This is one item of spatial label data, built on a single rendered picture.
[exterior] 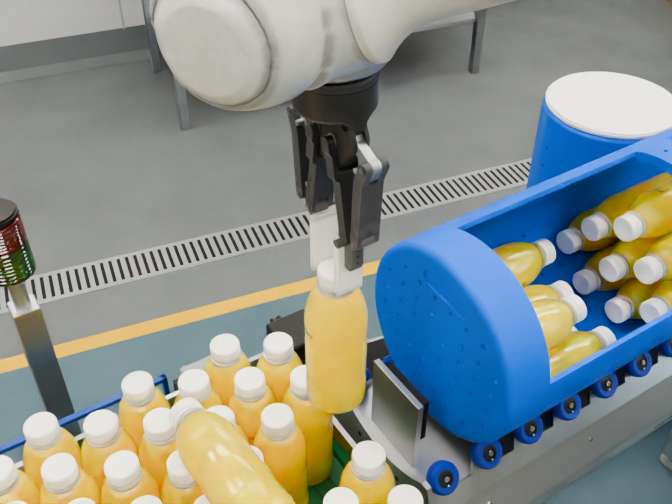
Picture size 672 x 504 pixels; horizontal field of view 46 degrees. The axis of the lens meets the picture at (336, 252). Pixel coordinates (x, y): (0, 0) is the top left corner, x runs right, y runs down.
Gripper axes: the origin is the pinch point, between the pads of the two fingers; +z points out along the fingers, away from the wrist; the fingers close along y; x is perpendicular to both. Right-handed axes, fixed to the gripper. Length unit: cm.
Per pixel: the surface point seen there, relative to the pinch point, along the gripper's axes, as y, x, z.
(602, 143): 34, -85, 33
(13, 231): 35.8, 24.8, 10.2
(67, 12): 341, -60, 106
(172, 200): 201, -51, 134
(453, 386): -2.0, -16.8, 28.9
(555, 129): 44, -82, 34
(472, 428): -6.4, -16.8, 32.8
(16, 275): 35.3, 26.2, 16.5
